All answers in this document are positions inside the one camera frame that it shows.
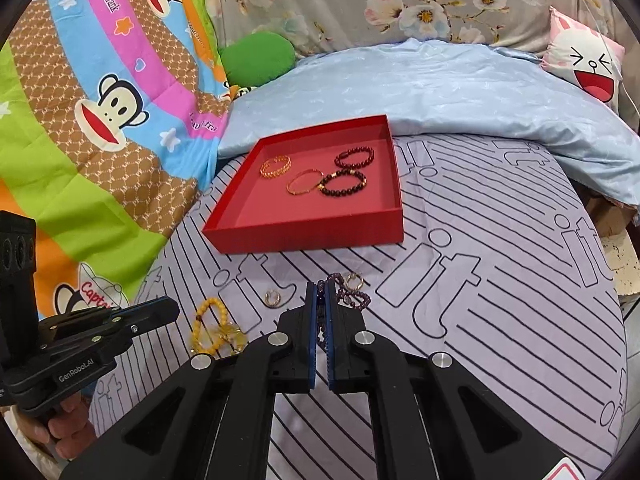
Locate cartoon monkey blanket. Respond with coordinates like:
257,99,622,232
0,0,236,321

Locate dark bead bracelet gold accents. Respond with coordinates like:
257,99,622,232
318,170,368,197

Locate gold chain bracelet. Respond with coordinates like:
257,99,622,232
259,155,292,178

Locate grey striped bed sheet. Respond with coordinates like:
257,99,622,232
87,132,628,480

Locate yellow round bead bracelet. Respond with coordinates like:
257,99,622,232
189,297,230,356

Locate dark red bead bracelet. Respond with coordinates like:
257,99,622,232
334,146,376,170

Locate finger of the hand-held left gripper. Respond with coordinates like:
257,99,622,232
112,297,180,335

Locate beige cardboard piece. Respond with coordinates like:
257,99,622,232
582,195,640,301

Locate red cardboard box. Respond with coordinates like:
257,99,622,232
202,115,405,255

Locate pink cartoon face cushion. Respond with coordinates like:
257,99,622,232
542,6,626,105

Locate light blue quilt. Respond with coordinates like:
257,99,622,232
217,37,640,208

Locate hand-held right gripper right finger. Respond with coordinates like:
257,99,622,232
325,280,576,480

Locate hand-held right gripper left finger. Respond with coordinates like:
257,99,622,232
60,281,321,480

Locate green pillow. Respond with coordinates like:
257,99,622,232
220,31,297,87

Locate purple bead bracelet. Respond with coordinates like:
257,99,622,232
318,272,372,356

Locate person's left hand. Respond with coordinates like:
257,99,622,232
17,392,98,461

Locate yellow chunky stone bracelet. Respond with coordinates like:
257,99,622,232
210,322,248,356

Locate thin gold bangle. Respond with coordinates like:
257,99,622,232
286,169,326,197

